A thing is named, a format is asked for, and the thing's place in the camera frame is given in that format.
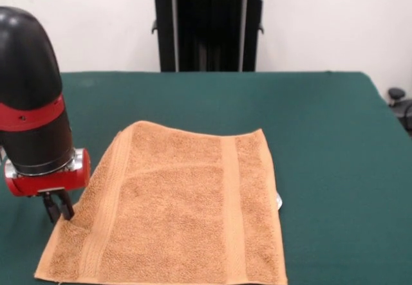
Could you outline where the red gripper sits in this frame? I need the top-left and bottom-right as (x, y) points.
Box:
(4, 148), (93, 225)

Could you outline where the orange terry towel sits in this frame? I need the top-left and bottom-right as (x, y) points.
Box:
(33, 120), (288, 285)

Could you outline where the dark green table cloth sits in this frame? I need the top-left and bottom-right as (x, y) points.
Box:
(0, 71), (412, 285)

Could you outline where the black round knob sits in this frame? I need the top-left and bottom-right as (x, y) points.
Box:
(388, 87), (407, 106)

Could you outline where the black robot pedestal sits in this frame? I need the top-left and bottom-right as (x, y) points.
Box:
(140, 0), (278, 73)

